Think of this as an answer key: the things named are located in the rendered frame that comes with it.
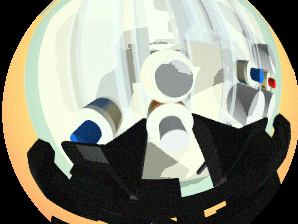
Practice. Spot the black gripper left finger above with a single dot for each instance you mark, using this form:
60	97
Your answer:
123	157

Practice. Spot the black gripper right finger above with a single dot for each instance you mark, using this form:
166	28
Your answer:
222	145

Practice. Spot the black flat bar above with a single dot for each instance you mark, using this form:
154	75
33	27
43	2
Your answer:
203	166

